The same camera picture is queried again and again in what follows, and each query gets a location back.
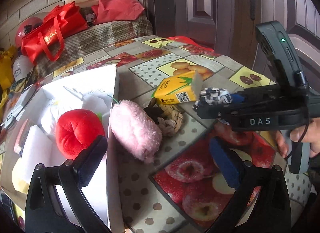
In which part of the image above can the braided rope knot toy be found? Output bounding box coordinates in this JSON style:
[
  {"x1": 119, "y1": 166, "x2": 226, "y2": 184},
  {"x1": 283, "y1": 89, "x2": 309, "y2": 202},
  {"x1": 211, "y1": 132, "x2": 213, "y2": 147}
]
[{"x1": 144, "y1": 98, "x2": 184, "y2": 137}]

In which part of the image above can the red safety helmet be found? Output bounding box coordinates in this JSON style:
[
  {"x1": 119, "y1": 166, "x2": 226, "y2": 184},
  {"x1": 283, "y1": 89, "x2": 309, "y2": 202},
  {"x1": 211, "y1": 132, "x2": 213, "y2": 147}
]
[{"x1": 15, "y1": 17, "x2": 43, "y2": 48}]

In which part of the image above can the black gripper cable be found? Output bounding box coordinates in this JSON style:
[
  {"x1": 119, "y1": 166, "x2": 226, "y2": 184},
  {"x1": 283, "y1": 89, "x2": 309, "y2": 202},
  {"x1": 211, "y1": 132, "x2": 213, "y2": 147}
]
[{"x1": 285, "y1": 120, "x2": 311, "y2": 161}]

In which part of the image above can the person right hand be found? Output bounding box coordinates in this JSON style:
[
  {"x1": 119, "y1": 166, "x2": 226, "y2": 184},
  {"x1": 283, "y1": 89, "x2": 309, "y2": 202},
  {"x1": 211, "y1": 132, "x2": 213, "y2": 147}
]
[{"x1": 275, "y1": 118, "x2": 320, "y2": 158}]

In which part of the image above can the small white wireless charger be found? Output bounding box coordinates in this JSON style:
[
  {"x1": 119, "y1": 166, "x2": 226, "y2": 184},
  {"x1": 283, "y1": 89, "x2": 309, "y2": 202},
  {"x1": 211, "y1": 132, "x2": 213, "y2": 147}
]
[{"x1": 1, "y1": 102, "x2": 27, "y2": 130}]

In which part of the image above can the black white spotted cloth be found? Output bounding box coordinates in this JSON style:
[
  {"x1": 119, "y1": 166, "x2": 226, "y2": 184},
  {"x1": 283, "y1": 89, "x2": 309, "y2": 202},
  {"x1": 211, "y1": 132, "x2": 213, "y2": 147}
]
[{"x1": 193, "y1": 88, "x2": 233, "y2": 110}]

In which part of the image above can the red tote bag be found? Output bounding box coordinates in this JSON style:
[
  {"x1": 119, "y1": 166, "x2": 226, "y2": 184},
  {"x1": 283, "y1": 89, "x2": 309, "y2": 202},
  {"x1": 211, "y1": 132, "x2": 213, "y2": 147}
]
[{"x1": 21, "y1": 2, "x2": 88, "y2": 64}]

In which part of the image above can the yellow shopping bag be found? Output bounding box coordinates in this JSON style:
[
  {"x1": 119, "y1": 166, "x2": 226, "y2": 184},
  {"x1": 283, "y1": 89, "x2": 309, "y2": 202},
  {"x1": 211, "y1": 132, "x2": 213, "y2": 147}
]
[{"x1": 0, "y1": 46, "x2": 17, "y2": 90}]

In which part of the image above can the fruit pattern tablecloth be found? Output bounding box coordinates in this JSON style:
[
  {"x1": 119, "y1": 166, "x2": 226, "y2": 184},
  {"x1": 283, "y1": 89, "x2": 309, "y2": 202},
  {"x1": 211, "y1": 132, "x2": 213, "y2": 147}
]
[{"x1": 0, "y1": 35, "x2": 313, "y2": 233}]

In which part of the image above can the red plastic bag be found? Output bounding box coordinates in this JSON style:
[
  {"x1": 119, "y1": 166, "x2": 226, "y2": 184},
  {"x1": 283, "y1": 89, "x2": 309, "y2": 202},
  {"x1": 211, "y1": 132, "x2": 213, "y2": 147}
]
[{"x1": 92, "y1": 0, "x2": 144, "y2": 25}]

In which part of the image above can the red plush apple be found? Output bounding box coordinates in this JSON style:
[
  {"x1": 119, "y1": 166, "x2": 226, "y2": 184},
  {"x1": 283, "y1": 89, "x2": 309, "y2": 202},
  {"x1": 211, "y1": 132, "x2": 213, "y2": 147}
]
[{"x1": 55, "y1": 109, "x2": 105, "y2": 160}]

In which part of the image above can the pink plush toy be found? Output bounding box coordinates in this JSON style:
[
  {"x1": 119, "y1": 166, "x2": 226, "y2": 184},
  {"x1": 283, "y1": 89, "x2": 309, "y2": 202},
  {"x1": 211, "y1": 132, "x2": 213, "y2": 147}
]
[{"x1": 109, "y1": 100, "x2": 163, "y2": 164}]

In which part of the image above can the white safety helmet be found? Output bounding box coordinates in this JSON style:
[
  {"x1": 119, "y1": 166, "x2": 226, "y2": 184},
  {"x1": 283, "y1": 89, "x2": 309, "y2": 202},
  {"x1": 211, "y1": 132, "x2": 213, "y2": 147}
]
[{"x1": 12, "y1": 55, "x2": 34, "y2": 82}]

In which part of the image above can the yellow sponge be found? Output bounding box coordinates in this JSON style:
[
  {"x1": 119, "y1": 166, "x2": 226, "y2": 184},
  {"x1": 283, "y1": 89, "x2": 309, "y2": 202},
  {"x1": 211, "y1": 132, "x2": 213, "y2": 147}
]
[{"x1": 12, "y1": 158, "x2": 30, "y2": 195}]

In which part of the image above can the pink tissue pack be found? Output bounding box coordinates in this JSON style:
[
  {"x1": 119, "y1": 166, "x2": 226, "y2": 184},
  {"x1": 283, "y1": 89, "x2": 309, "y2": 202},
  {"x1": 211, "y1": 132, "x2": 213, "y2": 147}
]
[{"x1": 14, "y1": 119, "x2": 30, "y2": 157}]

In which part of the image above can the white shallow box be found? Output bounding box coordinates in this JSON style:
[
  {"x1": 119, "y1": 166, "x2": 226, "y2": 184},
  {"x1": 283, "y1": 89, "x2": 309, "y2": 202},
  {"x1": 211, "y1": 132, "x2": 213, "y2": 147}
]
[{"x1": 1, "y1": 64, "x2": 124, "y2": 232}]

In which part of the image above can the white foam block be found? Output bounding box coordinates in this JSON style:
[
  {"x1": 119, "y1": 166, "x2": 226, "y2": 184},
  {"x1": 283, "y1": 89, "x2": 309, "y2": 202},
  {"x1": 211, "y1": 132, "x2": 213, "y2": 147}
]
[{"x1": 22, "y1": 125, "x2": 57, "y2": 169}]

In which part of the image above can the yellow tissue pack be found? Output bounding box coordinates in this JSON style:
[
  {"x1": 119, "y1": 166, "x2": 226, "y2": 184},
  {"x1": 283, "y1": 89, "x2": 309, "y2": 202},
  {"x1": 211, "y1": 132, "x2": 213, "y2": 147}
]
[{"x1": 151, "y1": 70, "x2": 203, "y2": 104}]

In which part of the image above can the plaid covered bench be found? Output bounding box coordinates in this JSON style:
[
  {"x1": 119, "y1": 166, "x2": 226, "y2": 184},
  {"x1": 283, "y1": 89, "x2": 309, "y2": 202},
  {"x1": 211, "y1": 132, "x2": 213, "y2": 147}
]
[{"x1": 35, "y1": 15, "x2": 152, "y2": 78}]

